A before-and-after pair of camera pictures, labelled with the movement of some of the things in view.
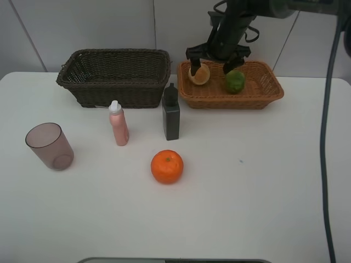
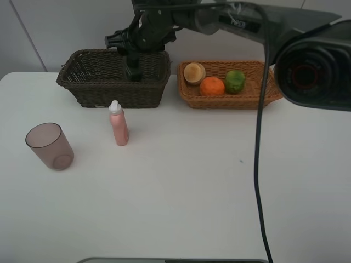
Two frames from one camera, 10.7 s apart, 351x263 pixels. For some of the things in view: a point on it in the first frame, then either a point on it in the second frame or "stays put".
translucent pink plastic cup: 47,139 stays put
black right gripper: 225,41 → 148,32
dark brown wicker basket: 135,77 stays put
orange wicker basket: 262,87 stays put
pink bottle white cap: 119,127 stays put
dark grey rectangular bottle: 171,109 → 134,67
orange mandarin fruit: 166,166 → 211,86
